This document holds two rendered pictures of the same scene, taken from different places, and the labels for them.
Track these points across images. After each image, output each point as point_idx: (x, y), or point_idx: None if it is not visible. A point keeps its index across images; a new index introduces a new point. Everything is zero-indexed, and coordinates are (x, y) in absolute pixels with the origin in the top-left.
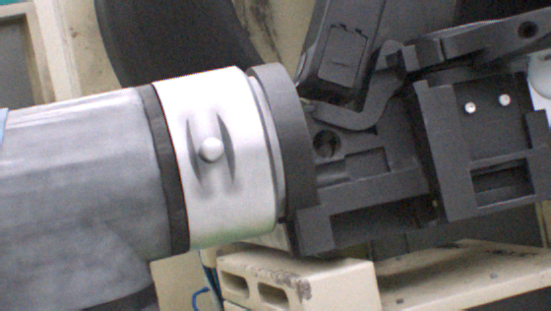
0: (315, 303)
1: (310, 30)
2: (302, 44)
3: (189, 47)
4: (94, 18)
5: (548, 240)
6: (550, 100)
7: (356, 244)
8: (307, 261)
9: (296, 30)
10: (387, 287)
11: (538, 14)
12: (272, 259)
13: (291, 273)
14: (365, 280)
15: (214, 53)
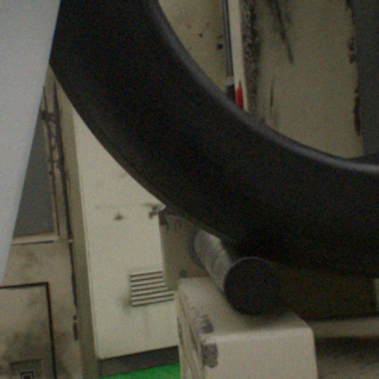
0: (222, 374)
1: None
2: (321, 35)
3: (74, 2)
4: (181, 8)
5: None
6: (35, 41)
7: (359, 287)
8: None
9: (315, 17)
10: (360, 357)
11: None
12: (219, 295)
13: (209, 324)
14: (298, 354)
15: (107, 13)
